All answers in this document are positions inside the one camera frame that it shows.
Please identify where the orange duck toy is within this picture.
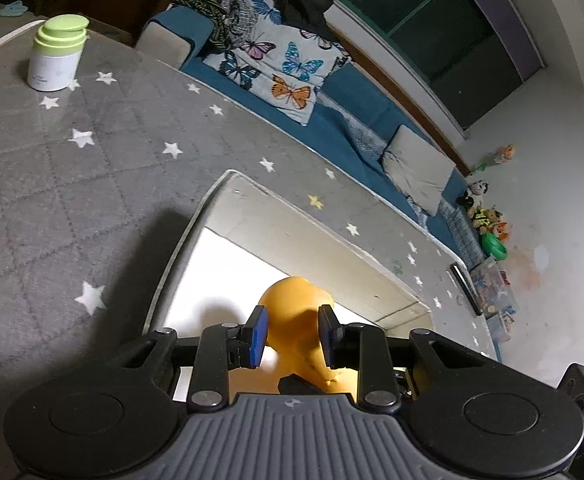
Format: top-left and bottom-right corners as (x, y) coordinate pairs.
(229, 276), (358, 396)

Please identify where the grey white open box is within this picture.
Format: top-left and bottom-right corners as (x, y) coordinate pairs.
(144, 170), (434, 338)

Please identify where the black remote control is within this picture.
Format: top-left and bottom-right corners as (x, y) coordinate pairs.
(449, 263), (483, 316)

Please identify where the clear plastic storage box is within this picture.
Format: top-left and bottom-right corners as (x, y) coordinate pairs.
(470, 257), (518, 344)

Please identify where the pile of stuffed toys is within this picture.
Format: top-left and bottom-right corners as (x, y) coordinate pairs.
(456, 144), (516, 261)

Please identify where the grey sofa cushion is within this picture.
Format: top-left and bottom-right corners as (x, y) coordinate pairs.
(382, 125), (456, 216)

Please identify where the blue sofa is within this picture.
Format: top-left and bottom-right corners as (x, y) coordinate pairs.
(149, 4), (504, 361)

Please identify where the butterfly print pillow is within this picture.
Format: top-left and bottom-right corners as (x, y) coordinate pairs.
(203, 0), (350, 127)

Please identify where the white jar green lid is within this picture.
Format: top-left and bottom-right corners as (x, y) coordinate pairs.
(27, 14), (90, 92)

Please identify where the black clothes pile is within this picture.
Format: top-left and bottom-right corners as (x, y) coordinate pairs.
(273, 0), (339, 42)

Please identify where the dark green window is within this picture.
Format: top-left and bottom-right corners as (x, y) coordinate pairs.
(339, 0), (544, 129)

